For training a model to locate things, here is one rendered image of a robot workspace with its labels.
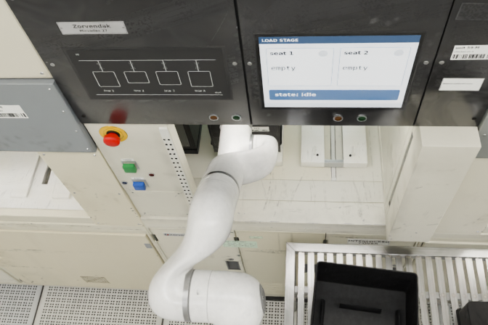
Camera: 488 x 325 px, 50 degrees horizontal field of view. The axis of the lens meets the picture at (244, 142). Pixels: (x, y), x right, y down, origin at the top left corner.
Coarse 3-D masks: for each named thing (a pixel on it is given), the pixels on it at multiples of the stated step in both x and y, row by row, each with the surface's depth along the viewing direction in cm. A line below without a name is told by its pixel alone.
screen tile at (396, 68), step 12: (348, 48) 94; (360, 48) 93; (372, 48) 93; (384, 48) 93; (396, 48) 93; (408, 48) 92; (348, 60) 96; (360, 60) 96; (372, 60) 96; (384, 60) 96; (396, 60) 95; (348, 72) 99; (360, 72) 99; (372, 72) 99; (384, 72) 98; (396, 72) 98; (348, 84) 102; (360, 84) 102; (372, 84) 102; (384, 84) 101; (396, 84) 101
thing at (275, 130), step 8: (208, 128) 155; (216, 128) 155; (256, 128) 154; (264, 128) 154; (272, 128) 154; (280, 128) 163; (216, 136) 159; (280, 136) 162; (216, 144) 163; (280, 144) 161
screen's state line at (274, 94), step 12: (276, 96) 107; (288, 96) 107; (300, 96) 107; (312, 96) 106; (324, 96) 106; (336, 96) 106; (348, 96) 105; (360, 96) 105; (372, 96) 105; (384, 96) 105; (396, 96) 104
